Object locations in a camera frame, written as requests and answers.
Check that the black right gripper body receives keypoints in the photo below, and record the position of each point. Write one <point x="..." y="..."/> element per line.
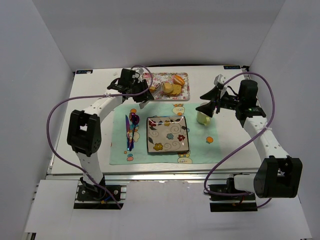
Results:
<point x="217" y="100"/>

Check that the bread wedge slice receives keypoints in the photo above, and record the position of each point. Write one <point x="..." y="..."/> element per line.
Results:
<point x="152" y="89"/>

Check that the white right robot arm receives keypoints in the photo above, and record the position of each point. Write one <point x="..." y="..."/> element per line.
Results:
<point x="279" y="174"/>

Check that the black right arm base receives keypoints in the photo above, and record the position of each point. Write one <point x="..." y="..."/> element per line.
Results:
<point x="232" y="200"/>

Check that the iridescent purple spoon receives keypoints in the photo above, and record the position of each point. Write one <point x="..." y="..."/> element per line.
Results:
<point x="135" y="119"/>

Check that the round bread roll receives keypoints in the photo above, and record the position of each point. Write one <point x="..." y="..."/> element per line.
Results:
<point x="167" y="87"/>

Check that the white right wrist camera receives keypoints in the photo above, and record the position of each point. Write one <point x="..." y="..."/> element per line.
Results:
<point x="219" y="79"/>

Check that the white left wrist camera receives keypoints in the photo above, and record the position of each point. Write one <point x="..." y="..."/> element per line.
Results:
<point x="138" y="73"/>

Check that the iridescent knife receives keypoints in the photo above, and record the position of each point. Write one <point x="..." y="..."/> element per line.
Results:
<point x="127" y="125"/>

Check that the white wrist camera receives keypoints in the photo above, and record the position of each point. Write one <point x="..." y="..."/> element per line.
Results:
<point x="138" y="73"/>
<point x="219" y="79"/>

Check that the sliced bread piece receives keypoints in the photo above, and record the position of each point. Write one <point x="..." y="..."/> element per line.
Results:
<point x="176" y="89"/>

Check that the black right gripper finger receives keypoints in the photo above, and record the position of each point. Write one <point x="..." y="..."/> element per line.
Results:
<point x="207" y="108"/>
<point x="214" y="94"/>

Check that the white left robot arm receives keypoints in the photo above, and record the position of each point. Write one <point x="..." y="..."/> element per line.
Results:
<point x="84" y="130"/>

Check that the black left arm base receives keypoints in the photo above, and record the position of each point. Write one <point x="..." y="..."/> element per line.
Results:
<point x="92" y="197"/>

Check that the yellow green mug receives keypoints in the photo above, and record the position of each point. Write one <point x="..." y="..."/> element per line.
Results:
<point x="203" y="119"/>

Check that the floral serving tray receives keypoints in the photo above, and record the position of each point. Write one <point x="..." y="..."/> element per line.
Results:
<point x="162" y="77"/>

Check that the green placemat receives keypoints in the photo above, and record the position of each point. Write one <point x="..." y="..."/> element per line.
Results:
<point x="204" y="146"/>

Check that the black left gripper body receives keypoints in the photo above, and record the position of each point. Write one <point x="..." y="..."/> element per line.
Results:
<point x="139" y="90"/>

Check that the orange striped bun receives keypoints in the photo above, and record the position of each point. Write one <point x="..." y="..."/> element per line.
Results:
<point x="178" y="80"/>

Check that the square floral plate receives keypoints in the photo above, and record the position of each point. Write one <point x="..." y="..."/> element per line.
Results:
<point x="167" y="134"/>

